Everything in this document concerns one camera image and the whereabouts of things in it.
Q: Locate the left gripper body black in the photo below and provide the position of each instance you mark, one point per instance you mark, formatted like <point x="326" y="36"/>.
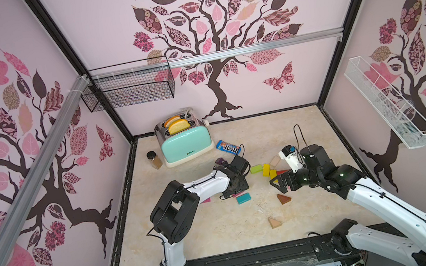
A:
<point x="240" y="180"/>

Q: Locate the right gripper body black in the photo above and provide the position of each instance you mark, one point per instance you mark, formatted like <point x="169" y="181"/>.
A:
<point x="287" y="179"/>

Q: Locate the teal rectangular block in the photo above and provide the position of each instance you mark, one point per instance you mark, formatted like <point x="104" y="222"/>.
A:
<point x="244" y="198"/>

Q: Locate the purple triangular wooden block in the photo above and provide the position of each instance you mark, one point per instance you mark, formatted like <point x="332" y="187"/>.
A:
<point x="220" y="161"/>

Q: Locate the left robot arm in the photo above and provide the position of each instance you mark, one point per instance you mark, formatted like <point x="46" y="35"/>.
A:
<point x="175" y="211"/>

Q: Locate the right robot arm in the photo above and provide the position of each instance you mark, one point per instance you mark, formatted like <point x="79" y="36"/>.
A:
<point x="312" y="167"/>

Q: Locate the blue candy packet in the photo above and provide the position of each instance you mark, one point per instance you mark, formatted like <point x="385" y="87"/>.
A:
<point x="229" y="148"/>

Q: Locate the yellow block lower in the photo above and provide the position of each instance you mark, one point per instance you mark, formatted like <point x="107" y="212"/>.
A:
<point x="273" y="174"/>

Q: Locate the yellow block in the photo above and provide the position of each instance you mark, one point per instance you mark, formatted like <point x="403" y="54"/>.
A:
<point x="273" y="174"/>
<point x="266" y="170"/>

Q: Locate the yellow block upper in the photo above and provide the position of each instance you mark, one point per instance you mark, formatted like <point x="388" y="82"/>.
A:
<point x="266" y="170"/>

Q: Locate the dark brown triangular block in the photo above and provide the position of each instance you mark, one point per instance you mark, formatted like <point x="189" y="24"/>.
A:
<point x="283" y="199"/>

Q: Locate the beige square wooden block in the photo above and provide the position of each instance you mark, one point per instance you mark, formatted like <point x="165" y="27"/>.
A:
<point x="275" y="161"/>

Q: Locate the lime green block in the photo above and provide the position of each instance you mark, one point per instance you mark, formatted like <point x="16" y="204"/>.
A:
<point x="256" y="169"/>

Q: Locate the light brown triangular block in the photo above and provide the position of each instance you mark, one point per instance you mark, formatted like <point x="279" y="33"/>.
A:
<point x="274" y="223"/>

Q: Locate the mint green toy toaster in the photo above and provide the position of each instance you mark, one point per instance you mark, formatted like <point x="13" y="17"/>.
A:
<point x="186" y="145"/>

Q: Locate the small brown spice jar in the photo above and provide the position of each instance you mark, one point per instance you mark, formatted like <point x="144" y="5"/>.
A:
<point x="154" y="159"/>

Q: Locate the yellow toast slice front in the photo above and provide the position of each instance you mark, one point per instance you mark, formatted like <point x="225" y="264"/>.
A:
<point x="177" y="126"/>

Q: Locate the orange toast slice back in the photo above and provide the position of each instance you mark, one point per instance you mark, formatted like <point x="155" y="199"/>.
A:
<point x="171" y="121"/>

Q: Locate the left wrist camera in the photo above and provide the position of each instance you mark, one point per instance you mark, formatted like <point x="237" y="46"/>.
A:
<point x="240" y="166"/>

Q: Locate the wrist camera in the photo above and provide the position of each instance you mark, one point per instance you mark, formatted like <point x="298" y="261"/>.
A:
<point x="240" y="166"/>
<point x="292" y="157"/>

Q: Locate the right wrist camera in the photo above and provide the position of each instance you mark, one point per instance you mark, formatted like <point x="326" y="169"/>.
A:
<point x="292" y="157"/>

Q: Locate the white wire wall shelf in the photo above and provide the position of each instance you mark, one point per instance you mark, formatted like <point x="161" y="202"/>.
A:
<point x="375" y="82"/>

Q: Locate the back wall aluminium rail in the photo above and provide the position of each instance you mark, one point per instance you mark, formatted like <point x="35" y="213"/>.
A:
<point x="208" y="57"/>

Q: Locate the wall aluminium rail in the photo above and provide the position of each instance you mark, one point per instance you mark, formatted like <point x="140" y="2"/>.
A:
<point x="22" y="204"/>
<point x="208" y="57"/>

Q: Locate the black wire wall basket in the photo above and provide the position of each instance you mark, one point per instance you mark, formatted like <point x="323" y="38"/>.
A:
<point x="129" y="83"/>

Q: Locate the left wall aluminium rail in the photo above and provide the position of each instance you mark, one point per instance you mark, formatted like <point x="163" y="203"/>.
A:
<point x="22" y="204"/>

